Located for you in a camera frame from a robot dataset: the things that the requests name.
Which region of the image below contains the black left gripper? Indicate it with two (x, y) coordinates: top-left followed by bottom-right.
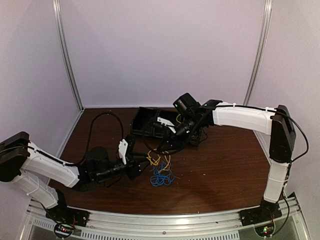
(95, 151), (153, 183)

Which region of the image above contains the blue cable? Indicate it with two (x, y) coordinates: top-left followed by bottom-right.
(149, 162), (176, 188)

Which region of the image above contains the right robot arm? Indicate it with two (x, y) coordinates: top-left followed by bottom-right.
(156, 93), (296, 221)

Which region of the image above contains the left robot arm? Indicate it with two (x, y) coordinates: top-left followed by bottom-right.
(0, 131), (148, 222)

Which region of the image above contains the black three-compartment bin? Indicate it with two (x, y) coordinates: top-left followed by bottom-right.
(130, 107), (208, 152)

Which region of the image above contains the black right camera cable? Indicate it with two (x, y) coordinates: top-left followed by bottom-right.
(142, 124), (196, 155)

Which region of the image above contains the black camera cable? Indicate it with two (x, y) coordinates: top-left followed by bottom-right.
(84, 112), (126, 166)
(142, 124), (196, 155)

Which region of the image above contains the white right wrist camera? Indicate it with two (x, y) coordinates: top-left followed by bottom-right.
(156, 117), (176, 134)

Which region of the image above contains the black left camera cable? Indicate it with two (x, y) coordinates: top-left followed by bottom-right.
(84, 112), (126, 166)

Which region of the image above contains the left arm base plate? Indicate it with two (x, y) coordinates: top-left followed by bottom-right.
(45, 207), (90, 227)

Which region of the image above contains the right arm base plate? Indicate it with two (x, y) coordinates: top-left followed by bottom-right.
(239, 203), (283, 227)

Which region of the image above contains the aluminium front rail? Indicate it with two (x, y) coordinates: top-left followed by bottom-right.
(17, 196), (311, 240)

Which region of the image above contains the aluminium left corner post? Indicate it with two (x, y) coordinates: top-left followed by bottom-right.
(52, 0), (84, 112)

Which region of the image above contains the aluminium corner post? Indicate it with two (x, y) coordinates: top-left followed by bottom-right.
(243, 0), (273, 106)
(52, 0), (84, 112)

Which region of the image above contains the aluminium right corner post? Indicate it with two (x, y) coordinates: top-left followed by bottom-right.
(243, 0), (273, 106)

